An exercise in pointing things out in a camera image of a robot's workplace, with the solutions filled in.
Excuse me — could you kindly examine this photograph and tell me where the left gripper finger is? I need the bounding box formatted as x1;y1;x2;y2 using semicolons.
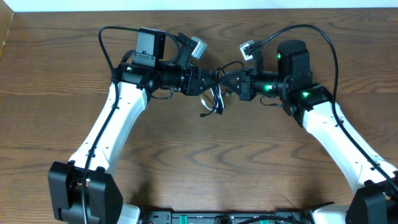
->
201;70;217;82
201;78;218;92

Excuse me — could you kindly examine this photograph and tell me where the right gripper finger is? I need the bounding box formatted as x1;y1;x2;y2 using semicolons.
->
219;70;241;81
220;79;241;95

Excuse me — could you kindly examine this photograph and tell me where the white usb cable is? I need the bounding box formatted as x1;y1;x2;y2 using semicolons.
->
199;83;223;112

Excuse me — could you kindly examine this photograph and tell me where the black usb cable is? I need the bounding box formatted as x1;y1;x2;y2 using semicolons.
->
200;60;246;118

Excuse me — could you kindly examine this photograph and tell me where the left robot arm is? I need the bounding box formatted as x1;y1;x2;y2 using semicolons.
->
48;28;215;223

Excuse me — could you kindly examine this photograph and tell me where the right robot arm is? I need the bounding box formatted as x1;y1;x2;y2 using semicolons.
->
220;40;397;223

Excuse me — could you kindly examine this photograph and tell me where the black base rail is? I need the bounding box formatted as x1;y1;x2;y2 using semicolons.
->
137;209;314;224

